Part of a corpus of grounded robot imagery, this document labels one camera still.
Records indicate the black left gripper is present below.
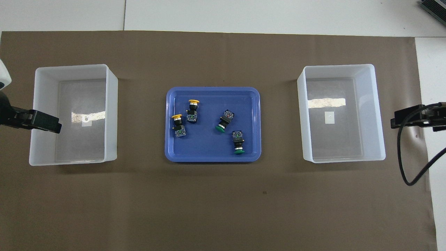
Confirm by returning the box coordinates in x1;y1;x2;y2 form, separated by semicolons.
0;91;63;134

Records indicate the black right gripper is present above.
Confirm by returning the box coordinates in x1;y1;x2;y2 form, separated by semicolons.
390;102;446;132

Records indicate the yellow push button switch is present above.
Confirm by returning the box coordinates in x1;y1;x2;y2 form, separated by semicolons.
186;99;200;123
171;114;186;138

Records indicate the green push button switch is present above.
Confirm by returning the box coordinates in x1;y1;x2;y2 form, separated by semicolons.
231;130;245;155
215;109;235;134

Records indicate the translucent white plastic bin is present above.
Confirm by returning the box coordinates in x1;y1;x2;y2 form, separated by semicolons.
297;64;386;163
29;64;118;166

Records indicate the grey ribbed device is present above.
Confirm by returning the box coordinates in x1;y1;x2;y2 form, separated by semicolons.
419;0;446;21

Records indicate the blue plastic tray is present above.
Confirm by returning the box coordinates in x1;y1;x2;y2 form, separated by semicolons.
164;86;261;163

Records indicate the brown paper table mat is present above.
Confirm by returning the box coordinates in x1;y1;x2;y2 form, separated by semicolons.
0;31;438;251

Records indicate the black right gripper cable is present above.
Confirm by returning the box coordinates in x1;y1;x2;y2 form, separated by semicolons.
397;103;446;187

